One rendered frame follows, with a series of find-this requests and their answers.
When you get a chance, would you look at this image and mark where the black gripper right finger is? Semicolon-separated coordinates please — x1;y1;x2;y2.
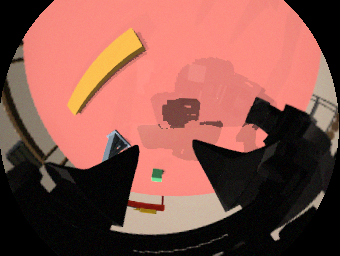
191;140;282;213

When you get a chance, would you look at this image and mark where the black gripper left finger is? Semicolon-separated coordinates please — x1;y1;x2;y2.
44;144;139;228

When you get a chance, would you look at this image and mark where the small green cube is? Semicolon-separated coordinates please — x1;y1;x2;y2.
151;168;163;182

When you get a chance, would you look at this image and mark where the yellow bar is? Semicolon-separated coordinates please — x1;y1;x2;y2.
66;28;146;116

